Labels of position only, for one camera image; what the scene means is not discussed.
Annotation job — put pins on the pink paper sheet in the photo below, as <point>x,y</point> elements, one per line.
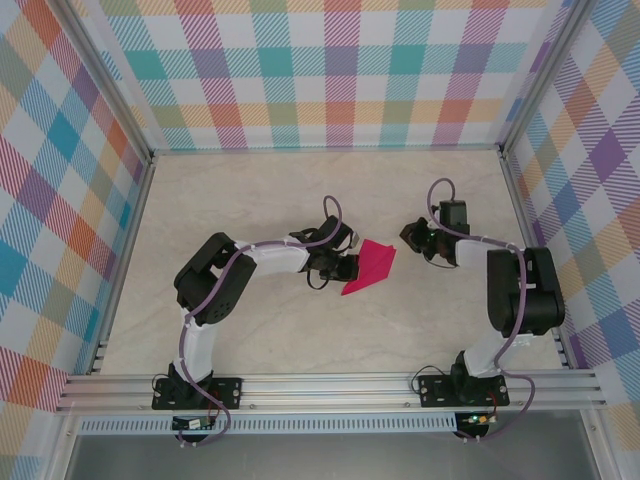
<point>375,265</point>

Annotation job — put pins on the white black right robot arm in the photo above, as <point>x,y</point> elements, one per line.
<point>525,300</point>

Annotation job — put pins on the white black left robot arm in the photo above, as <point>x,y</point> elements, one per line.
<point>280,257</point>

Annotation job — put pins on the green right circuit board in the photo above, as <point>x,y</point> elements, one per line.
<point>477,419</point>

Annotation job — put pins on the green circuit board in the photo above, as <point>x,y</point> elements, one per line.
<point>477,419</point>
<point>192,424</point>

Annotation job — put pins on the black round mounting disc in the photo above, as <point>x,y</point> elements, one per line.
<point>462,433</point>
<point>187,439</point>

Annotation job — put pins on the grey metal panel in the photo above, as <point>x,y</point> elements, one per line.
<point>325,460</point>

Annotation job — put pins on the green left circuit board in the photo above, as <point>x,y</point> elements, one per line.
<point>192,424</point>

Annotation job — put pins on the aluminium right side rail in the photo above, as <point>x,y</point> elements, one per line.
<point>538,260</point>

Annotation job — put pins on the aluminium rail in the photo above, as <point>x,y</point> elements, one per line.
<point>122,265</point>
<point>538,260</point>
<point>325,392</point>

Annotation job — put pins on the aluminium front rail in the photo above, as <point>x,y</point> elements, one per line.
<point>325,392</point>

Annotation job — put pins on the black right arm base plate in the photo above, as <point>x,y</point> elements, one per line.
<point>432,397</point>

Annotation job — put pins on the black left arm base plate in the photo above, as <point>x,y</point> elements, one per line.
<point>230,392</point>

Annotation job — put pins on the aluminium right frame post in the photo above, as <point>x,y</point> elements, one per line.
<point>542,80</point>

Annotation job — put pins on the aluminium frame post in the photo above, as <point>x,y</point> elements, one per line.
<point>110,85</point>
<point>542,80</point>

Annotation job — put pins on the aluminium left side rail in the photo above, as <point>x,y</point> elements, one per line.
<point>122,265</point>

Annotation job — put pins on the aluminium left frame post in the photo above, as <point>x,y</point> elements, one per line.
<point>110,85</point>

